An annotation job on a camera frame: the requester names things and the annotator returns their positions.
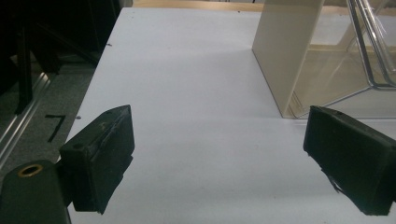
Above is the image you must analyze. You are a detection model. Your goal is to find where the dark stand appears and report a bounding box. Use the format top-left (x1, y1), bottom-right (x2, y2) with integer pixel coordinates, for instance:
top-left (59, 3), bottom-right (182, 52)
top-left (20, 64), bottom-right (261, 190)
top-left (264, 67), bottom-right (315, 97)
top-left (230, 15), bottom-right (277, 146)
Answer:
top-left (13, 18), bottom-right (64, 116)

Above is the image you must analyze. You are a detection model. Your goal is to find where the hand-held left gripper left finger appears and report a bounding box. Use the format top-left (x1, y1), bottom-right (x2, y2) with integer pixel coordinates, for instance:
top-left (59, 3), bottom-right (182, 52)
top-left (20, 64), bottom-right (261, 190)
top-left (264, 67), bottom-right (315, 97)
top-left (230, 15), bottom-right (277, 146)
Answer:
top-left (58, 105), bottom-right (135, 216)

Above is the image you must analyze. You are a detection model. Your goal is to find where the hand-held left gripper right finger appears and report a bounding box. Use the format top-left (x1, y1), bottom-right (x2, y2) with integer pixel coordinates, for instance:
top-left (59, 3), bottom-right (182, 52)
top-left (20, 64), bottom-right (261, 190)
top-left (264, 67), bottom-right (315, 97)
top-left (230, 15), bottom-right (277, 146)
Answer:
top-left (303, 105), bottom-right (396, 217)

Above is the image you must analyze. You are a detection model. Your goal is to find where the metal floor rail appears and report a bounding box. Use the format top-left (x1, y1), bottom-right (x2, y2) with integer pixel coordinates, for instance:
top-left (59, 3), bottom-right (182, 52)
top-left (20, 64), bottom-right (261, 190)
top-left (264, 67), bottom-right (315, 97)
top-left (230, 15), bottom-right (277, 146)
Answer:
top-left (0, 72), bottom-right (52, 169)

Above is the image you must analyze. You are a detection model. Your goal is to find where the cream box with clear door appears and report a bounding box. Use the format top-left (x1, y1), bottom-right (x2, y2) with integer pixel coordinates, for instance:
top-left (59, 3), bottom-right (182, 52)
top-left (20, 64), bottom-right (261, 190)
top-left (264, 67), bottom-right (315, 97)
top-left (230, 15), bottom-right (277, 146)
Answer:
top-left (251, 0), bottom-right (396, 119)

